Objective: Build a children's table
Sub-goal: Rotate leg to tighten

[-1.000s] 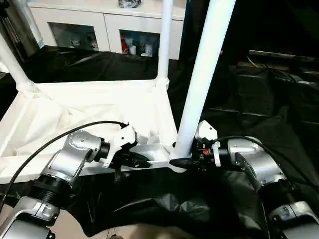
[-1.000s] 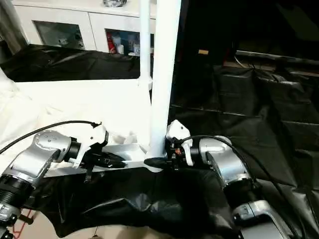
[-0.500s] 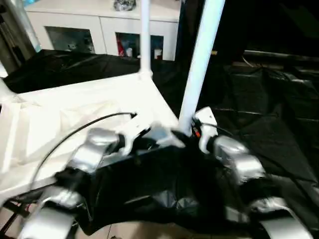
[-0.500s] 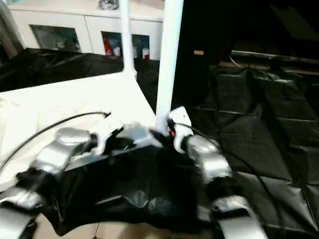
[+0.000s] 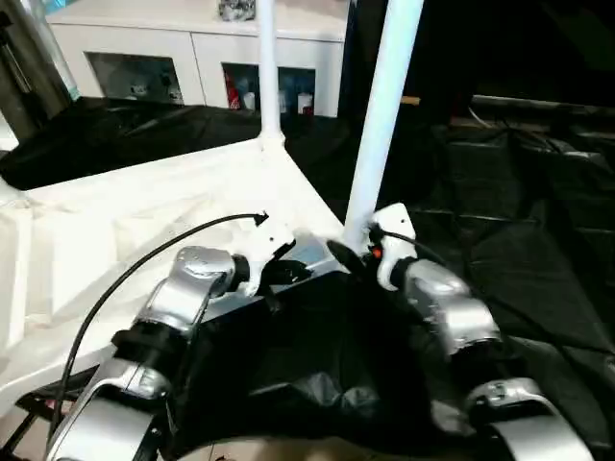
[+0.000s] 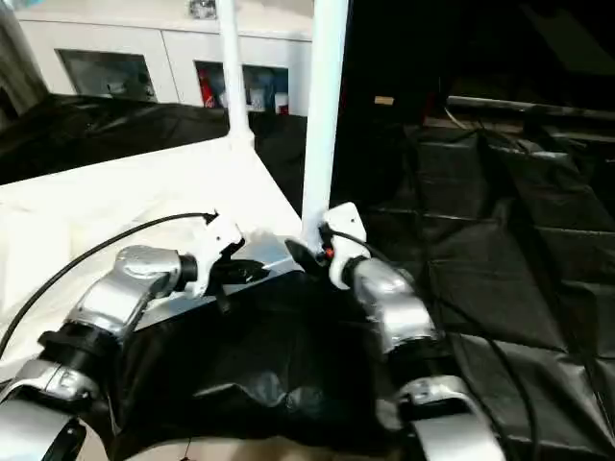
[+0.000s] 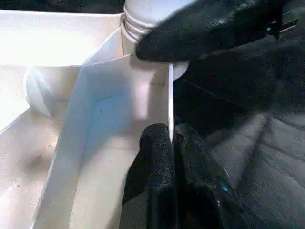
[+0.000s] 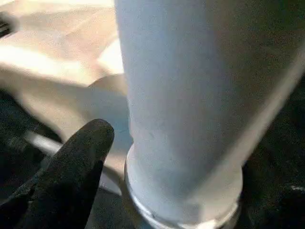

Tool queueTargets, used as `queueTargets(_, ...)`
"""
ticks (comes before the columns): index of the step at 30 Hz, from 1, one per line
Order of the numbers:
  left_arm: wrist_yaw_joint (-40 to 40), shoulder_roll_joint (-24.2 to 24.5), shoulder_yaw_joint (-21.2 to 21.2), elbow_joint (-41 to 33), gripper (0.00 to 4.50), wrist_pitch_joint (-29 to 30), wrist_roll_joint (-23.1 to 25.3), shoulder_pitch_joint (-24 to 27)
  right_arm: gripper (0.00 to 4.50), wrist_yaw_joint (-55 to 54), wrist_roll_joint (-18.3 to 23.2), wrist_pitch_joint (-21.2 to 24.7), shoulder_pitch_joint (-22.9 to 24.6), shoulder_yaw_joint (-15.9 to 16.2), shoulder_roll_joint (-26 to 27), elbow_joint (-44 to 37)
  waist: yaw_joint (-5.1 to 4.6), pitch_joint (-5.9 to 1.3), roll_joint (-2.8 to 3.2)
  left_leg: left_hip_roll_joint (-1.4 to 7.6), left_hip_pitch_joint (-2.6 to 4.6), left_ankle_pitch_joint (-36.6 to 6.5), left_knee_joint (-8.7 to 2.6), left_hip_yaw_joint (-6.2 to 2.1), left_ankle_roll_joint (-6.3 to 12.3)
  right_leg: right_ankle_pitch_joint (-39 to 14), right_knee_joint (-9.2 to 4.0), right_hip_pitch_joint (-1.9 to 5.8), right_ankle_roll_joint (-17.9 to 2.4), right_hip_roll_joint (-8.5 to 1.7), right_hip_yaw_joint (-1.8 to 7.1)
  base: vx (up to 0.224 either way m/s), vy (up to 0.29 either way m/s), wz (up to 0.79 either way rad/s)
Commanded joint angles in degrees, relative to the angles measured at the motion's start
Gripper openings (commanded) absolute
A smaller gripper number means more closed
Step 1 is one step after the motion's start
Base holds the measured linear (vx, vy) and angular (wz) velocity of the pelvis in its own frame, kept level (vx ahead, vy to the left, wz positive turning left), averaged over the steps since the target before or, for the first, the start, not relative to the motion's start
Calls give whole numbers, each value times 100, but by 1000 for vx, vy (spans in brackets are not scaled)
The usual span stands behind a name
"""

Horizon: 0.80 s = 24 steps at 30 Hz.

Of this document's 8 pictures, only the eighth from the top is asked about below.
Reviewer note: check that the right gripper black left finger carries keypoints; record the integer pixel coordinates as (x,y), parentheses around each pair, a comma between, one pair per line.
(71,181)

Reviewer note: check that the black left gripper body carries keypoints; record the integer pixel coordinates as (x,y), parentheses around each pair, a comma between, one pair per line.
(5,25)

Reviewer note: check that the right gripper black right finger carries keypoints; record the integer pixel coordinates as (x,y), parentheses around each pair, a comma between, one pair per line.
(281,195)

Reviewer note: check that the white plastic table top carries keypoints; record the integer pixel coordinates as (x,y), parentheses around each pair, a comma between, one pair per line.
(62,57)

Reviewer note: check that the white plastic table leg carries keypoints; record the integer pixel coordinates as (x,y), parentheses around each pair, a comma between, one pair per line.
(190,95)

